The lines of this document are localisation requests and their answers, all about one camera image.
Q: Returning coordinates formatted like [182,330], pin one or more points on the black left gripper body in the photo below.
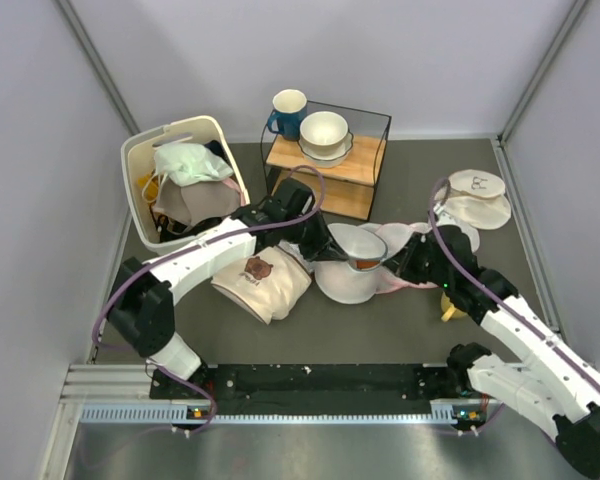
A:
[309,234]

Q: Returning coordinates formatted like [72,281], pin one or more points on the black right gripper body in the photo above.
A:
[419,266]

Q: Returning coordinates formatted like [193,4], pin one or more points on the blue zipper white mesh bag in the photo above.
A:
[340,280]

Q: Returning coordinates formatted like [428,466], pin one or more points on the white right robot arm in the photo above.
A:
[554,388]

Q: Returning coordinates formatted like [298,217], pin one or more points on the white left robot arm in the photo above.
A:
[142,305]

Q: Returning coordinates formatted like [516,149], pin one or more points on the pink trimmed mesh laundry bag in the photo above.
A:
[395,235]

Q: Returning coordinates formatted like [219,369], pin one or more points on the orange bra in bag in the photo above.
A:
[364,265]

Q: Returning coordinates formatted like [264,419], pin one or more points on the bear print cream bag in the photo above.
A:
[267,284]

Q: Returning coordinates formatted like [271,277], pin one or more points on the beige trimmed cream mesh bag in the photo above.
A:
[477,198]

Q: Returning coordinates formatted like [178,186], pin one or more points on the cream plastic laundry basket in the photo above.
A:
[136,161]

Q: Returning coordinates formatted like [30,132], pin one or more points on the white scalloped plate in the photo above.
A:
[329,156]

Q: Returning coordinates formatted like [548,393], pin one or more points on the yellow ceramic mug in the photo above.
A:
[449,310]

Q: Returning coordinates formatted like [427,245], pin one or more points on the cream ceramic bowl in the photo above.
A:
[324,128]

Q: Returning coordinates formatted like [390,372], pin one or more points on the blue ceramic mug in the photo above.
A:
[289,110]

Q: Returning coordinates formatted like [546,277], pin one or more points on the pile of clothes in basket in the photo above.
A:
[189,187]

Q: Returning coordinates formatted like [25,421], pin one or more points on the black wire wooden shelf rack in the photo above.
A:
[349,188]

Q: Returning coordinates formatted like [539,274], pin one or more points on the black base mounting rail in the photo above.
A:
[335,389]

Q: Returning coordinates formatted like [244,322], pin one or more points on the grey slotted cable duct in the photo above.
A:
[440,414]

